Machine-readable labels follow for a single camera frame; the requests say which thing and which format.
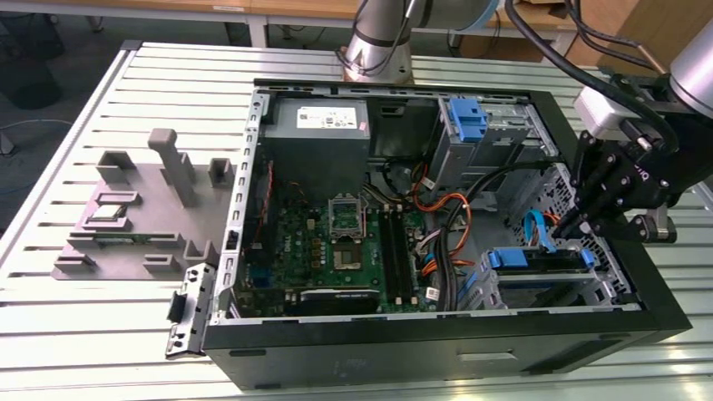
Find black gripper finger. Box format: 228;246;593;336
553;131;617;240
577;177;678;243

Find blue data wire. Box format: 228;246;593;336
522;210;557;254

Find hard disk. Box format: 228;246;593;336
488;246;596;292

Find silver disk bay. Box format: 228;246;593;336
465;244;636;312

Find silver drive cage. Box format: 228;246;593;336
433;96;557;194

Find blue drive latch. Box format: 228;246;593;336
449;98;489;143

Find wooden cabinet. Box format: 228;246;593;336
566;0;713;79

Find brown box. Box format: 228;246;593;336
458;35;553;63

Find socket locking lever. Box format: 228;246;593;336
359;195;371;243

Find CPU socket cover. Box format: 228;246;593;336
327;195;369;244

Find CPU socket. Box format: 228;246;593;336
332;244;368;272

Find silver power supply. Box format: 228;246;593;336
261;98;372;201

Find black PC case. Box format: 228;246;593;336
200;77;694;392

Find black graphics card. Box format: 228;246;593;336
283;287;384;317

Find green motherboard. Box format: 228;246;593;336
236;195;442;317

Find black case fan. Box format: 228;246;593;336
243;137;276;251

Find silver expansion slot latch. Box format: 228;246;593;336
165;261;219;360

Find grey parts rack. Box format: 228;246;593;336
51;128;235;281

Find green RAM stick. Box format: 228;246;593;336
93;234;152;246

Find CPU chip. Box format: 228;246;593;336
91;205;127;221

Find black chair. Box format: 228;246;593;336
0;11;67;110

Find white metal leg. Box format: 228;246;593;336
0;124;17;159

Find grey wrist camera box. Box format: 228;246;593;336
573;85;634;139

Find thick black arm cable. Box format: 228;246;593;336
504;0;680;154

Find orange power wires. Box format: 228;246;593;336
412;160;476;279

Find black cable bundle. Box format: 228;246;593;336
433;160;560;312

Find thin multicoloured wire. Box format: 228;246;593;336
277;178;308;198

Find red black twisted wire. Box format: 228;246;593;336
251;161;275;251

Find wooden desk white frame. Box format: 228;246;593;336
108;0;268;48
249;0;589;63

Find pale blue floor cable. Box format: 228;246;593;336
0;118;73;131

